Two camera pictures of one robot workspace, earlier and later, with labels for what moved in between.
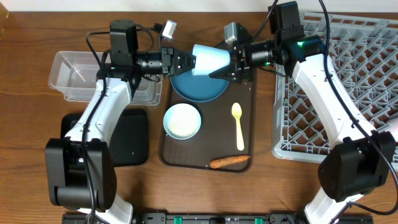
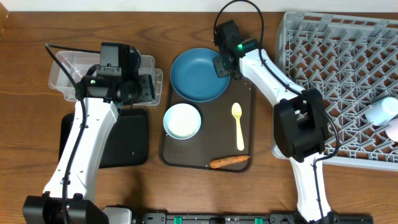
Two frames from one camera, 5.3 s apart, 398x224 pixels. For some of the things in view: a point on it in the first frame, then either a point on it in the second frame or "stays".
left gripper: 168,69 → 147,87
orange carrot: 219,162 stays
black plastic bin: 129,142 stays
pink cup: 393,128 stays
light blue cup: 209,60 → 379,112
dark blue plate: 198,88 stays
